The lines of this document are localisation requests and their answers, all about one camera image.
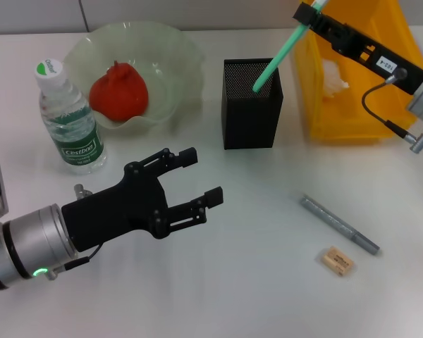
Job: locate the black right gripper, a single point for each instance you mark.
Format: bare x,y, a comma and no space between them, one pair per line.
373,56

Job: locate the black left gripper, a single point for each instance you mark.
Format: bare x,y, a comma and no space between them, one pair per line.
120,207

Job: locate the green pen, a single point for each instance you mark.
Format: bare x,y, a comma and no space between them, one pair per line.
282,53

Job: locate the white paper ball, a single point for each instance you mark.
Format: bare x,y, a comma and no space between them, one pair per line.
333,79

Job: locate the clear green-label water bottle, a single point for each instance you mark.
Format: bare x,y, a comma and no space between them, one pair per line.
81,141

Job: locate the grey pen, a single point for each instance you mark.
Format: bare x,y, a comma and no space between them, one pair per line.
338,223

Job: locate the beige eraser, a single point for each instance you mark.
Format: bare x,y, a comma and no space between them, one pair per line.
336,261

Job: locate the black mesh pen holder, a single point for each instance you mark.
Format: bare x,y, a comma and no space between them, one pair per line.
250,119

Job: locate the green glass fruit plate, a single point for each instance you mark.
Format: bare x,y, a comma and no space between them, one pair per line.
169,70

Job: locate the yellow plastic bin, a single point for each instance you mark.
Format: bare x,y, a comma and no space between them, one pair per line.
356,105

